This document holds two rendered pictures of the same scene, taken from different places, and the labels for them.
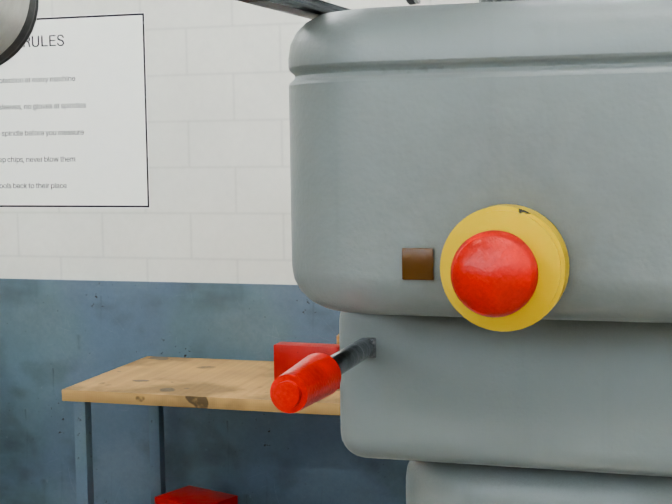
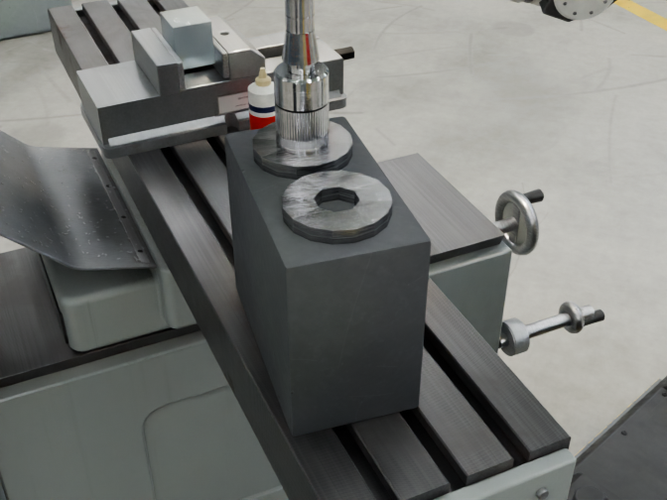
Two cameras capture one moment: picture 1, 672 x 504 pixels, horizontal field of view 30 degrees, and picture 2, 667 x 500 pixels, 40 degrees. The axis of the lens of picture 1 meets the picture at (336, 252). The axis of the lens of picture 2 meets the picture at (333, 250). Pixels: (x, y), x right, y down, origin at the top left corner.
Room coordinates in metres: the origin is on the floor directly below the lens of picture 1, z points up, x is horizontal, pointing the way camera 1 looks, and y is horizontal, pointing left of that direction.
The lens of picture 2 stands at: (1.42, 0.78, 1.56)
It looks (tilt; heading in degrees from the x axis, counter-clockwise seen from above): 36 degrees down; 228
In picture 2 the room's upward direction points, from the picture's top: straight up
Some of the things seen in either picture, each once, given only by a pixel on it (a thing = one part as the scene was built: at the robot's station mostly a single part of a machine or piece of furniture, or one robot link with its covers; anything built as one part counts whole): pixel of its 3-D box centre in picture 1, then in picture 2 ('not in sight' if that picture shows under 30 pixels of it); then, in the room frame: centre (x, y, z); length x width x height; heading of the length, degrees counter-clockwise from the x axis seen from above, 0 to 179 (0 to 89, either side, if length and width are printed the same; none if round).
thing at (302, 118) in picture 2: not in sight; (302, 111); (0.97, 0.22, 1.19); 0.05 x 0.05 x 0.06
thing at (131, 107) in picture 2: not in sight; (211, 73); (0.77, -0.20, 1.01); 0.35 x 0.15 x 0.11; 163
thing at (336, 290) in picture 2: not in sight; (320, 262); (0.99, 0.27, 1.06); 0.22 x 0.12 x 0.20; 66
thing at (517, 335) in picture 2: not in sight; (551, 323); (0.36, 0.14, 0.54); 0.22 x 0.06 x 0.06; 163
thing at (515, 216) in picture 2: not in sight; (498, 227); (0.34, 0.00, 0.66); 0.16 x 0.12 x 0.12; 163
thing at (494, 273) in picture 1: (496, 272); not in sight; (0.58, -0.07, 1.76); 0.04 x 0.03 x 0.04; 73
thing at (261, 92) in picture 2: not in sight; (264, 106); (0.78, -0.08, 1.01); 0.04 x 0.04 x 0.11
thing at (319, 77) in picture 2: not in sight; (301, 74); (0.97, 0.22, 1.22); 0.05 x 0.05 x 0.01
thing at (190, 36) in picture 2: not in sight; (187, 38); (0.80, -0.21, 1.07); 0.06 x 0.05 x 0.06; 73
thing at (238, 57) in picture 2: not in sight; (228, 46); (0.75, -0.19, 1.05); 0.12 x 0.06 x 0.04; 73
